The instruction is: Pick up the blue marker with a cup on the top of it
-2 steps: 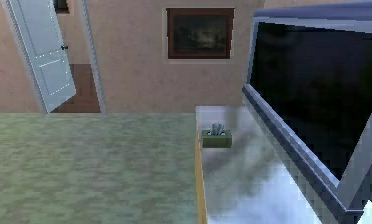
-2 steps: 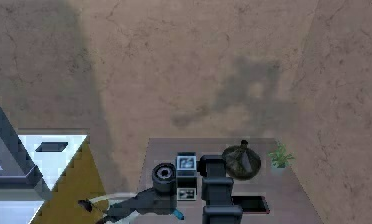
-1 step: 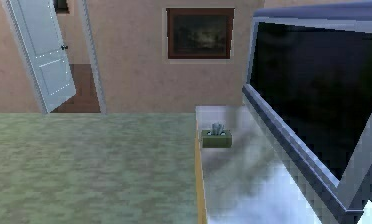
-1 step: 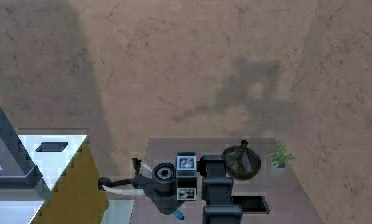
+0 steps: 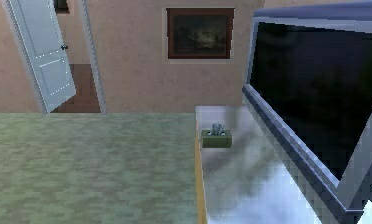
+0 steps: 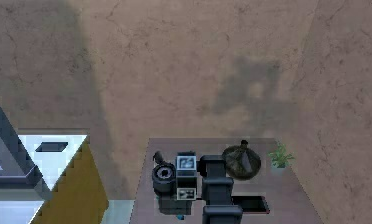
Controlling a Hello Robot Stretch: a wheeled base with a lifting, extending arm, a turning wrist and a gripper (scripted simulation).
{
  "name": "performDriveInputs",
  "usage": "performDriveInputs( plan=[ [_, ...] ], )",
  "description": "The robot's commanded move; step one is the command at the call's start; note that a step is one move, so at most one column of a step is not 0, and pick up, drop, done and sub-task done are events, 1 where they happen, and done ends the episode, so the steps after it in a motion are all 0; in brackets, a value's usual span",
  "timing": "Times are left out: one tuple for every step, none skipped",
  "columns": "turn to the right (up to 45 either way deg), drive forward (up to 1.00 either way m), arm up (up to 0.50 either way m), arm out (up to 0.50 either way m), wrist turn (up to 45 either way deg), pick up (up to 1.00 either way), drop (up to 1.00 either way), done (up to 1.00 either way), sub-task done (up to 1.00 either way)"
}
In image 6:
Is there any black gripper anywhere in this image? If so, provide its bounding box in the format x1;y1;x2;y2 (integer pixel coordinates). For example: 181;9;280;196
151;150;193;216

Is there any dark green round pot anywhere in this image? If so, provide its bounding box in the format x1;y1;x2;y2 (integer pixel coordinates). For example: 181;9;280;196
221;139;262;181

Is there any ochre yellow panel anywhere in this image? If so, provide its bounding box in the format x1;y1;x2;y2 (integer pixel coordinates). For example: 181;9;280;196
28;139;110;224

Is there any black tablet with red edge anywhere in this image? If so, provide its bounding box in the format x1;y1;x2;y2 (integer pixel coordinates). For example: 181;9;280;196
231;195;271;215

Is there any white table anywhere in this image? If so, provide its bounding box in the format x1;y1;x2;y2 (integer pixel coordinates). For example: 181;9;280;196
17;134;89;191

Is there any black remote control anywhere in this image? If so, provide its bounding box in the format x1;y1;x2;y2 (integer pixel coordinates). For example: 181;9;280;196
35;141;69;153

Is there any small green house plant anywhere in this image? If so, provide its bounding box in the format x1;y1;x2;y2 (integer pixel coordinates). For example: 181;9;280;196
268;141;296;176

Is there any grey brown table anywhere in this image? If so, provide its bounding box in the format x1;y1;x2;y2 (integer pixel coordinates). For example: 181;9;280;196
128;137;325;224

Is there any dark grey angular frame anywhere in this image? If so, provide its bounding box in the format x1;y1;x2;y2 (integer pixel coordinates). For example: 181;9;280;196
0;96;54;201

